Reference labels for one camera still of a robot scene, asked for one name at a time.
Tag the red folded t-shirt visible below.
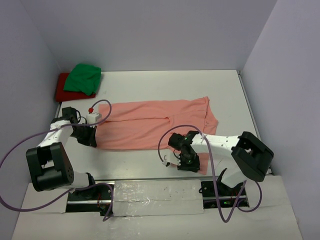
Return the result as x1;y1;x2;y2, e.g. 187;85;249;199
54;72;96;103

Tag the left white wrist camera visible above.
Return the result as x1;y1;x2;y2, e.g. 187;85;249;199
85;107;102;124

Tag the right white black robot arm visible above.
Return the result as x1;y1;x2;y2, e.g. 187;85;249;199
168;130;274;196

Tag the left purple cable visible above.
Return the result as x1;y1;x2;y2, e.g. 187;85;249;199
0;99;115;223

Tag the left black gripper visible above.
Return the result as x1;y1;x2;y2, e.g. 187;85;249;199
70;122;97;147

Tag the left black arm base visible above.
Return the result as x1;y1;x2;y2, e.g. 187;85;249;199
65;184;114;217

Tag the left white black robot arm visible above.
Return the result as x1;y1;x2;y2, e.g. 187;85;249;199
26;107;98;199

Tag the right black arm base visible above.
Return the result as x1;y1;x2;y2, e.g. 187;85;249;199
198;177;249;209

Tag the salmon pink t-shirt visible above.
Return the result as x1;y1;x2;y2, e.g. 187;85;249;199
96;96;219;176

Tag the green folded t-shirt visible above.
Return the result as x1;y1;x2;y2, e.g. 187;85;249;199
63;63;102;96

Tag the silver tape patch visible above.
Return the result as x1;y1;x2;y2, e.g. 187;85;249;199
112;179;204;217

